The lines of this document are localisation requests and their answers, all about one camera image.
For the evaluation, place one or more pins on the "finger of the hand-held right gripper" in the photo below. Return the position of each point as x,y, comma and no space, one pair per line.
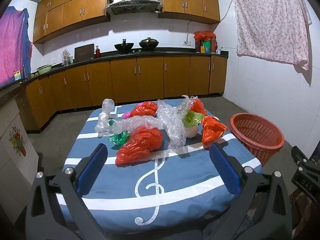
301,158
305,182

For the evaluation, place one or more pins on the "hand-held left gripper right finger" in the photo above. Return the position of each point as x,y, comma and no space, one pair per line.
225,170

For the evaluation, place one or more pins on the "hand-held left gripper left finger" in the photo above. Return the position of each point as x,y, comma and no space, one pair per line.
91,170

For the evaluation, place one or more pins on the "dark green plastic bag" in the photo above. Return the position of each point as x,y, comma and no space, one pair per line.
120,138

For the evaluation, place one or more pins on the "red plastic basket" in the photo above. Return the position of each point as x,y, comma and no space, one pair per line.
260,145

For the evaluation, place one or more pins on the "large red plastic bag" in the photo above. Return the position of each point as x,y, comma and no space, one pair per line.
137,147

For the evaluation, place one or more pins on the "light green plastic bag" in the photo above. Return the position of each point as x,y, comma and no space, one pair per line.
191,120

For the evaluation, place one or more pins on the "clear bubble wrap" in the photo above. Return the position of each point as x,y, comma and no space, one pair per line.
172,127

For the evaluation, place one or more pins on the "blue music note cloth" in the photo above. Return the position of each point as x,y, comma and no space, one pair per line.
175,180

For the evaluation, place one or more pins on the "pink plastic bag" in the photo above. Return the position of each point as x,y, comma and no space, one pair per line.
125,115

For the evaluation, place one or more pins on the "clear plastic bag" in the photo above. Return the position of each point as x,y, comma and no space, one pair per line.
107,106

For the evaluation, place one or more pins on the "white flower print board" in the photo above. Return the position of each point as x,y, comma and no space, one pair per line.
17,140

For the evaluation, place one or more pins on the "wooden base cabinets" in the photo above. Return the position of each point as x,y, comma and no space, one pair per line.
150,77

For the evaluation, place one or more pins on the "green basin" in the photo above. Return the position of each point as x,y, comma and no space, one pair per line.
43,69

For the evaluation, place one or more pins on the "glass jar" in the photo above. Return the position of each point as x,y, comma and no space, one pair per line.
66,58

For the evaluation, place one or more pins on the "red bottle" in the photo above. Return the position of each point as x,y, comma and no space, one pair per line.
98,52

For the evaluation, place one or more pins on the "brown cutting board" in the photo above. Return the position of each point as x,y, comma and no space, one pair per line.
83,52

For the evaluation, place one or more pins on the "white cup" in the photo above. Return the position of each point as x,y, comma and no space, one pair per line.
218,51

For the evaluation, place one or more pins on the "yellow bottle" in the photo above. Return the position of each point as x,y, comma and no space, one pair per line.
17,76

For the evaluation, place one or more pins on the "black wok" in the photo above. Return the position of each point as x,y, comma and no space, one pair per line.
123,46

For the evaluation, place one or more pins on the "black kitchen countertop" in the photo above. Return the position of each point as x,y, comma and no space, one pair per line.
175,52

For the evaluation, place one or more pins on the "red plastic bag with bottles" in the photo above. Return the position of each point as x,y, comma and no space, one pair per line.
205,36

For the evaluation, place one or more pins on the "pink floral hanging cloth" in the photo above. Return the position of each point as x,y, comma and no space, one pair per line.
272,22

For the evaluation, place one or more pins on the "black pot with lid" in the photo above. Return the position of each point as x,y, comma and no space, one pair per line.
148,43

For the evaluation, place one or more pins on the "purple hanging cloth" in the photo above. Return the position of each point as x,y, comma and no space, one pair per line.
13,45

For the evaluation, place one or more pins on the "wall socket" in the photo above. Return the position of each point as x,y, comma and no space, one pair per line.
186,42

